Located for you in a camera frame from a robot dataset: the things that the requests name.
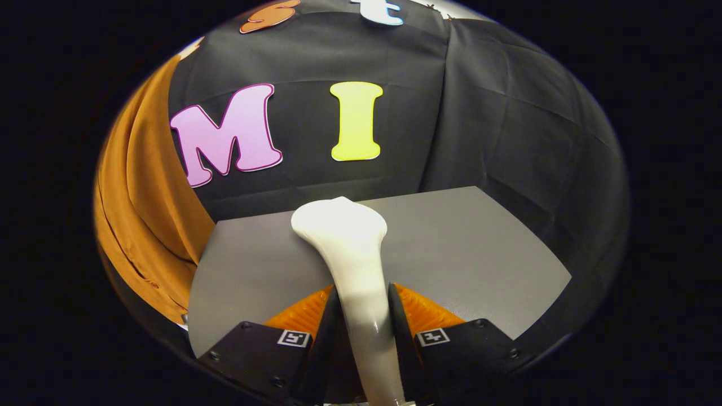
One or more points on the black backdrop cloth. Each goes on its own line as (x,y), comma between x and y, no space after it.
(496,124)

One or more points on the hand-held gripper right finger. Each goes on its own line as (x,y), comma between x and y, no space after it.
(401,349)

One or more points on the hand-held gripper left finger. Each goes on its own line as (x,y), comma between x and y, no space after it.
(327,344)

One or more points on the grey cabinet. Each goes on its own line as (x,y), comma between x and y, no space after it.
(462,254)

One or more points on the white garment steamer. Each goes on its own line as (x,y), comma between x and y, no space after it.
(352,254)

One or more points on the orange button-up shirt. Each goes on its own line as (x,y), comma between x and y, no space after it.
(152,214)

